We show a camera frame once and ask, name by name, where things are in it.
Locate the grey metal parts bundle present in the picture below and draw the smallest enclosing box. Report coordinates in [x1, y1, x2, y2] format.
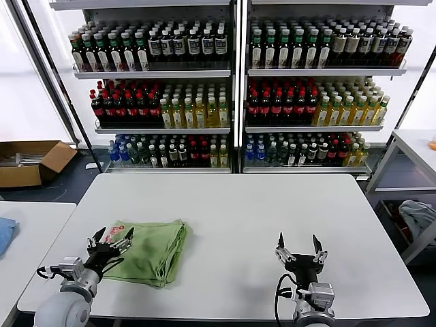
[0, 152, 47, 168]

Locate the blue folded cloth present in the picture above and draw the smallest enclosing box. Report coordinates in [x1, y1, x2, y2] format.
[0, 217, 20, 260]

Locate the brown cardboard box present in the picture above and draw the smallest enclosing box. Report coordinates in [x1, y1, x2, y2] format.
[0, 140, 78, 189]

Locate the light green t-shirt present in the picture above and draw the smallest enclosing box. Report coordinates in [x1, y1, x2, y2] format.
[102, 219, 189, 290]

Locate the grey metal shelf rack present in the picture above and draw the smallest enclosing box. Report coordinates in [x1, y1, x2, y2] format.
[49, 0, 239, 174]
[238, 0, 432, 174]

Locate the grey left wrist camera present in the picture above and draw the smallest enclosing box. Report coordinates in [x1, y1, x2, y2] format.
[58, 257, 84, 282]

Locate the dark bottle grey label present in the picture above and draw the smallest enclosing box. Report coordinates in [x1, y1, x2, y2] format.
[371, 27, 388, 66]
[358, 27, 375, 66]
[396, 25, 414, 67]
[384, 27, 401, 67]

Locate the white table grey frame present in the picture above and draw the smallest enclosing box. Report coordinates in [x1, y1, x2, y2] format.
[364, 128, 436, 265]

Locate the small white side table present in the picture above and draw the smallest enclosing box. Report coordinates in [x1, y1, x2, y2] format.
[0, 200, 78, 327]

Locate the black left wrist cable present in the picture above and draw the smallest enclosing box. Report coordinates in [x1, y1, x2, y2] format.
[35, 265, 62, 279]

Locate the dark bottle beige label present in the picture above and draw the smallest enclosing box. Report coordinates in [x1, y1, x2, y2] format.
[330, 27, 347, 66]
[345, 27, 361, 66]

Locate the black slanted frame pole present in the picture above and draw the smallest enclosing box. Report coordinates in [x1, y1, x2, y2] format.
[369, 46, 436, 178]
[8, 0, 105, 173]

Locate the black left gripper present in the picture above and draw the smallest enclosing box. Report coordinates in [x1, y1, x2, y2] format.
[84, 227, 136, 274]

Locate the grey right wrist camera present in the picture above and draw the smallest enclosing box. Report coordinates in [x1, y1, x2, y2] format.
[308, 282, 337, 307]

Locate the grey-blue crumpled cloth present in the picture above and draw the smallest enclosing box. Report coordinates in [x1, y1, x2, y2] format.
[398, 199, 436, 248]

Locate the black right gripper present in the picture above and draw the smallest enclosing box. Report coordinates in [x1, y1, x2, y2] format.
[275, 232, 328, 286]

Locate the black bottle white label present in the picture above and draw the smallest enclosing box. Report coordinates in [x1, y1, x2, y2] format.
[213, 27, 228, 63]
[200, 28, 215, 63]
[172, 29, 187, 63]
[160, 29, 174, 63]
[147, 29, 161, 63]
[187, 28, 201, 63]

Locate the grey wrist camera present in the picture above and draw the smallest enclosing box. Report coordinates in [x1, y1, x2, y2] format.
[308, 282, 337, 307]
[58, 257, 84, 282]

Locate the small red-cap cola bottle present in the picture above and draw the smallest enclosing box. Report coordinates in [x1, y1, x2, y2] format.
[337, 138, 349, 166]
[327, 138, 339, 166]
[199, 139, 210, 168]
[189, 139, 200, 168]

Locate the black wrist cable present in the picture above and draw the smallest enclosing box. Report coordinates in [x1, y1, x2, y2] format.
[35, 265, 62, 279]
[274, 272, 300, 324]

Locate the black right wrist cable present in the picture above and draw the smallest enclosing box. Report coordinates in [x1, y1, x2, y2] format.
[274, 272, 300, 324]

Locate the green-cap dark tea bottle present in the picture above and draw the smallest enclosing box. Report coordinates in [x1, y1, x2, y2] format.
[69, 31, 86, 72]
[82, 32, 99, 72]
[249, 29, 264, 68]
[304, 27, 319, 68]
[121, 30, 136, 72]
[108, 31, 123, 72]
[290, 27, 305, 68]
[263, 28, 277, 68]
[277, 28, 291, 68]
[95, 31, 111, 72]
[317, 27, 333, 68]
[134, 30, 149, 72]

